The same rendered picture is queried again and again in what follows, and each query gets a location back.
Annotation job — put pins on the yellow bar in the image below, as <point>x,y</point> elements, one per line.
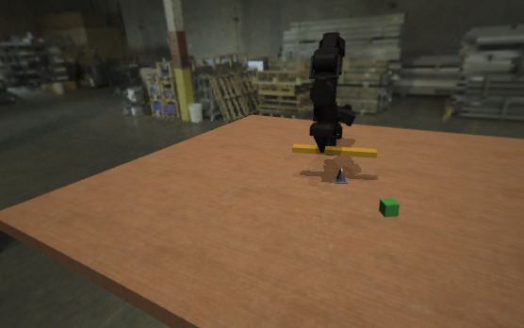
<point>334,151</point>

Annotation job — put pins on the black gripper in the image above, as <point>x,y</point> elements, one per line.
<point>322,129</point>

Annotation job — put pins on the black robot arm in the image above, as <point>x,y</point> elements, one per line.
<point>326,63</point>

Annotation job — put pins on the green cube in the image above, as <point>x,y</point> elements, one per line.
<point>389,207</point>

